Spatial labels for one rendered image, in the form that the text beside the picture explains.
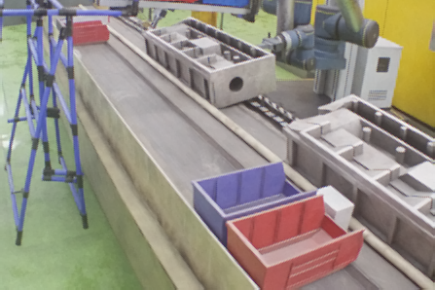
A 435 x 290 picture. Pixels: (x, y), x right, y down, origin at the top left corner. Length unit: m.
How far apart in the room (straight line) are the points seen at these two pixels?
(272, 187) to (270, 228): 0.26
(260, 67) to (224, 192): 0.97
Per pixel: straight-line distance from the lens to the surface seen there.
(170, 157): 1.68
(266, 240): 1.22
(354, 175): 1.35
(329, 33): 3.07
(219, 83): 2.07
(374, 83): 3.48
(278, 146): 1.82
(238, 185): 1.34
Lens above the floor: 1.57
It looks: 26 degrees down
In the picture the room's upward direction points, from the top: 4 degrees clockwise
